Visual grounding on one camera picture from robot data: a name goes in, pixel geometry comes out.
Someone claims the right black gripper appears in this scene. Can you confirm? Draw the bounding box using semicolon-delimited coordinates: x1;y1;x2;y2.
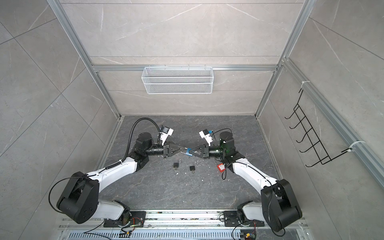
190;145;227;160

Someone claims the red padlock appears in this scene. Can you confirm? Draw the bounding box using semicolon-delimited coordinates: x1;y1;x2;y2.
217;164;226;173

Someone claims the blue padlock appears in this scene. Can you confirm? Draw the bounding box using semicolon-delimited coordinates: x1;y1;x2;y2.
181;148;193;156

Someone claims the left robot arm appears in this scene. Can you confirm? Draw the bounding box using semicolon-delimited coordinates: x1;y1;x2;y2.
57;133;187;227

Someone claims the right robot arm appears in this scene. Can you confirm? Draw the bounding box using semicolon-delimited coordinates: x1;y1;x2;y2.
186;131;303;233

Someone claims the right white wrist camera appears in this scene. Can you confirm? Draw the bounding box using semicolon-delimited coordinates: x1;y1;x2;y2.
199;129;213;146

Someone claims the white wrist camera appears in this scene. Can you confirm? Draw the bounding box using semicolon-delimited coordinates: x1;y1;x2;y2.
199;129;213;146
159;126;174;146

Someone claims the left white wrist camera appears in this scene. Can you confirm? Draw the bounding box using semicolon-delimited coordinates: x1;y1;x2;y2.
159;126;174;146

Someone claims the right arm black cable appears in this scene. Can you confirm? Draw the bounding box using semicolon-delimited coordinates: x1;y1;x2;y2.
209;128;233;137

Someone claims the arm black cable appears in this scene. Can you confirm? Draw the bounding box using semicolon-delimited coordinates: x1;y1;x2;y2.
209;128;233;137
121;117;161;163

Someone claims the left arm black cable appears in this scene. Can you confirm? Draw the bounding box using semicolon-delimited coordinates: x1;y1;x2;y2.
121;117;161;163

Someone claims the white wire mesh basket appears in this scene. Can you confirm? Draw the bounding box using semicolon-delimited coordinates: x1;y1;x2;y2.
142;67;214;95

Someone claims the aluminium front rail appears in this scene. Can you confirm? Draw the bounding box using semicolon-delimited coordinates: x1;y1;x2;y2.
54;209;313;240

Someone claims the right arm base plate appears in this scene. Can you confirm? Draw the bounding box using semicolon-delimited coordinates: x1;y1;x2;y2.
218;210;265;227

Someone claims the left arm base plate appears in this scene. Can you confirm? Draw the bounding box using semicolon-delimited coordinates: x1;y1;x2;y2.
103;211;147;228

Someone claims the black wire hook rack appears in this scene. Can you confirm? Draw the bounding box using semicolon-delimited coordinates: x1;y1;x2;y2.
284;89;353;168

